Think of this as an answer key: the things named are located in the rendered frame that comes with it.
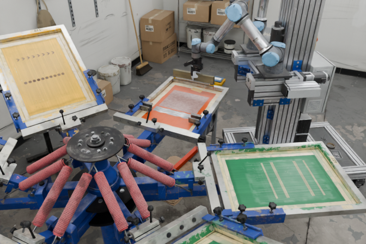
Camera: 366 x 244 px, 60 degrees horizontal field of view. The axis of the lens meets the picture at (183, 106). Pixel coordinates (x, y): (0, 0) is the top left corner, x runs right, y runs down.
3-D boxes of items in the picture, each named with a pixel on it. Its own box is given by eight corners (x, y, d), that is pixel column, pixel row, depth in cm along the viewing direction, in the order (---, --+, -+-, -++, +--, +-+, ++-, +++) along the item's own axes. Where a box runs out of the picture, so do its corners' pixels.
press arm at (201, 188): (305, 183, 202) (306, 176, 199) (309, 190, 197) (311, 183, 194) (107, 197, 192) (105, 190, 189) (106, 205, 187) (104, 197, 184)
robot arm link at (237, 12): (286, 55, 237) (241, -3, 233) (281, 62, 226) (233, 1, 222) (273, 63, 245) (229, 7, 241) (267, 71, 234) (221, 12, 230)
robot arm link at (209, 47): (217, 41, 259) (205, 39, 264) (211, 46, 251) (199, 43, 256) (217, 50, 264) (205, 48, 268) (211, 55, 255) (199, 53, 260)
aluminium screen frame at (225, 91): (171, 79, 308) (170, 75, 306) (229, 91, 287) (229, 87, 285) (125, 121, 247) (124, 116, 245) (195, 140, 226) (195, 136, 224)
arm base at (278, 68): (279, 66, 261) (281, 54, 256) (286, 73, 248) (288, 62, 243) (261, 66, 260) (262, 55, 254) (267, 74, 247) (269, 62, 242)
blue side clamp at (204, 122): (205, 119, 252) (205, 111, 248) (211, 120, 250) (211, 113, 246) (190, 140, 229) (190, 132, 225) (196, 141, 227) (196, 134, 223)
